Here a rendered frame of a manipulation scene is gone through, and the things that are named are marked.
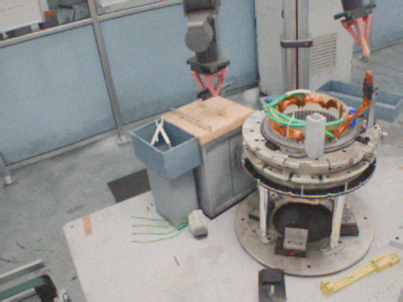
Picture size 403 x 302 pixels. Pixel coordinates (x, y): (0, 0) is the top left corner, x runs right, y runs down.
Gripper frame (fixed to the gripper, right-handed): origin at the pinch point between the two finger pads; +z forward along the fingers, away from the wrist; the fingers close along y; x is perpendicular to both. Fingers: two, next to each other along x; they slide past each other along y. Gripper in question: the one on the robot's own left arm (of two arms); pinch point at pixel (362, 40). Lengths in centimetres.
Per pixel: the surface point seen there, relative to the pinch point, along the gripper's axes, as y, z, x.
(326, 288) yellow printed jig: -43, 46, -20
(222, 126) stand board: -44.2, 8.4, 8.9
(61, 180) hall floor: -115, 45, 208
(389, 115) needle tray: -1.5, 21.3, -5.2
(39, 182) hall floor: -132, 40, 215
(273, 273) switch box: -52, 40, -14
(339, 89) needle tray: 0.3, 14.8, 16.2
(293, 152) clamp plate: -39.3, 13.6, -15.9
